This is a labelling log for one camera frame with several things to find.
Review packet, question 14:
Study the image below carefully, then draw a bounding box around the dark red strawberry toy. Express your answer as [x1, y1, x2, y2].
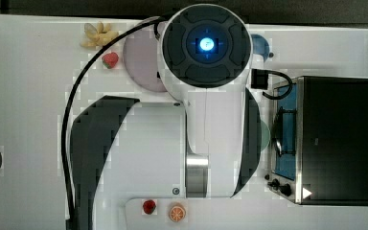
[143, 199, 156, 215]

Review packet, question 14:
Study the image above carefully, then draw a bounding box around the grey round plate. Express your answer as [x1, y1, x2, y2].
[123, 26, 166, 92]

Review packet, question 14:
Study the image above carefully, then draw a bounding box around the black toaster oven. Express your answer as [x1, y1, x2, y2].
[265, 76, 368, 206]

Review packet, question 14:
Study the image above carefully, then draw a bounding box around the peeled banana toy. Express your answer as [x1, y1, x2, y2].
[80, 22, 119, 48]

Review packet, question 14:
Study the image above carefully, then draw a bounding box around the pink strawberry toy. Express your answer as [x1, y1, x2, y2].
[102, 52, 119, 69]

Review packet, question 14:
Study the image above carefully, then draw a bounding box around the orange slice toy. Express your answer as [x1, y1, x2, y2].
[169, 204, 186, 222]

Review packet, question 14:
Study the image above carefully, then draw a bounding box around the blue bowl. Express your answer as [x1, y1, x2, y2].
[251, 34, 270, 61]

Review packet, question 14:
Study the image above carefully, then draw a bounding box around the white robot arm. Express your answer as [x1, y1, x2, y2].
[69, 4, 261, 230]

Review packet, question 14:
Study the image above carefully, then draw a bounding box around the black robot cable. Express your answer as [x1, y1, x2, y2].
[60, 16, 169, 230]

